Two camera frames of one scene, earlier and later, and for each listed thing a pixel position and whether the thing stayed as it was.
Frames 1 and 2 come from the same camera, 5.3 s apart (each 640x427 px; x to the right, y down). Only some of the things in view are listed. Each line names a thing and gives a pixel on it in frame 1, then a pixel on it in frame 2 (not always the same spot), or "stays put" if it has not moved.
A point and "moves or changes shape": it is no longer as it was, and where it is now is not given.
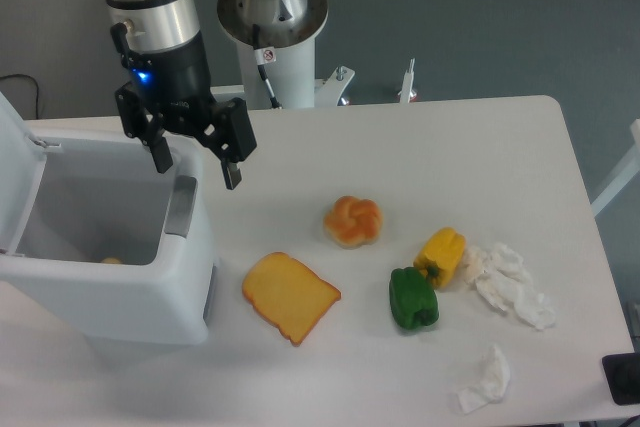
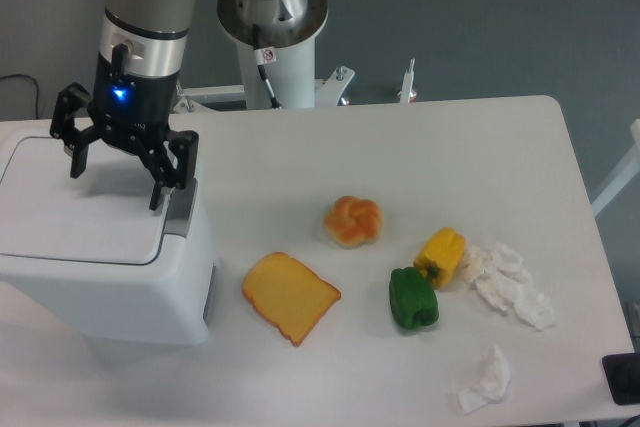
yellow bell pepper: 441,256 stays put
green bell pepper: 413,299 stays put
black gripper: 175,80 -> 134,111
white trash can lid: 22,163 moves or changes shape
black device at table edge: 622,373 stays put
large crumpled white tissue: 499,274 stays put
